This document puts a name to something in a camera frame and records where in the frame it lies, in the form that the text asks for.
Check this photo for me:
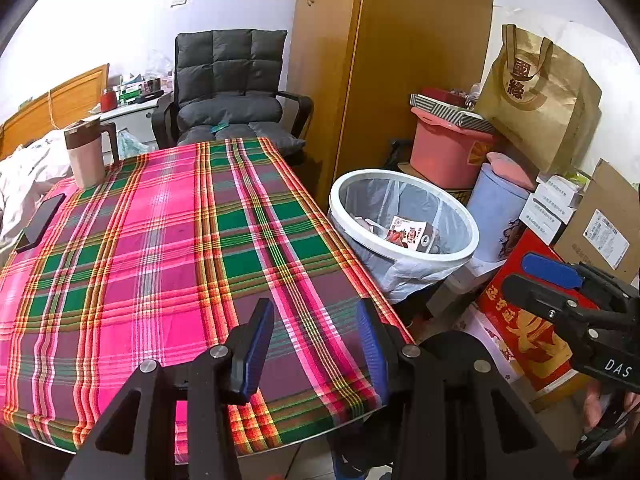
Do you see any person's right hand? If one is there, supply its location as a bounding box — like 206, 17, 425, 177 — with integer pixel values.
575, 384, 640, 466

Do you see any brown cardboard box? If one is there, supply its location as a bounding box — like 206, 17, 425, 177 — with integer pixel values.
552, 159, 640, 283

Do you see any pink tub lid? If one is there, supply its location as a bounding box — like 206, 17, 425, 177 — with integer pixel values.
486, 151, 538, 192

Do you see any pink plaid tablecloth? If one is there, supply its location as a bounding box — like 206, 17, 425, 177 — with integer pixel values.
0, 137, 416, 456

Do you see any white bin liner bag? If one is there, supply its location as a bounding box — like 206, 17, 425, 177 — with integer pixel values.
345, 180, 471, 303

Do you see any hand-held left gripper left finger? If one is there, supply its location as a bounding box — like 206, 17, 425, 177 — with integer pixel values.
60, 298, 276, 480

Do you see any clear plastic bag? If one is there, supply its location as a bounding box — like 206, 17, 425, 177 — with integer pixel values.
117, 130, 148, 158

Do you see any red gift box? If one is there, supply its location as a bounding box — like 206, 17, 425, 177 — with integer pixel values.
475, 230, 601, 393

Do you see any striped box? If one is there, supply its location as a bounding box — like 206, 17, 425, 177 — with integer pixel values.
410, 87, 496, 133

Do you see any white storage box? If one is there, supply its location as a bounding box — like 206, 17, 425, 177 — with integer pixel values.
442, 255, 503, 296

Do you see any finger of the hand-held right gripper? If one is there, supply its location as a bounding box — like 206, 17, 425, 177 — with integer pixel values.
520, 253, 584, 291
501, 274, 602, 337

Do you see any dark grey padded chair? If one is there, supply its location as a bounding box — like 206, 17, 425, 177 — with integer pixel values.
151, 29, 315, 166

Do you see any stack of white boxes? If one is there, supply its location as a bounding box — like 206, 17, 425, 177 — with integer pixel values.
519, 172, 586, 246

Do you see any pink plastic bucket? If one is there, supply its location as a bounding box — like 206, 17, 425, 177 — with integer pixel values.
410, 106, 496, 190

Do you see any light blue tub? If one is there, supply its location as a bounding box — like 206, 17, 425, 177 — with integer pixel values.
466, 162, 531, 261

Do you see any white tumbler with brown lid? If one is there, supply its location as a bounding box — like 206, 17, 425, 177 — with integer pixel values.
63, 115, 119, 188

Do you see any wooden bed headboard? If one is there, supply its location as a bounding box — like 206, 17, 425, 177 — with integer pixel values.
0, 63, 111, 161

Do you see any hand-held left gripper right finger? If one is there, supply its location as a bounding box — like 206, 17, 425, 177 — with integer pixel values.
356, 298, 576, 480

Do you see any tall wooden wardrobe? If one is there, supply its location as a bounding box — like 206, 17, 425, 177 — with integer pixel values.
287, 0, 496, 206

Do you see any white bedside cabinet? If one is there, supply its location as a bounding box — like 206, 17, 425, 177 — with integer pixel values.
100, 92, 166, 153

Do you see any clear snack wrapper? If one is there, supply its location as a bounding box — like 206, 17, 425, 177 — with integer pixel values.
385, 215, 441, 253

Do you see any white mesh trash bin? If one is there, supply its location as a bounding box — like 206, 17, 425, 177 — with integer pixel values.
328, 169, 480, 291

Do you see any brown paper bag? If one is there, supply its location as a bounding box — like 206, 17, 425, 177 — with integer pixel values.
474, 24, 603, 176

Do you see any black smartphone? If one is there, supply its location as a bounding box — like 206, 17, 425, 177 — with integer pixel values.
15, 192, 67, 254

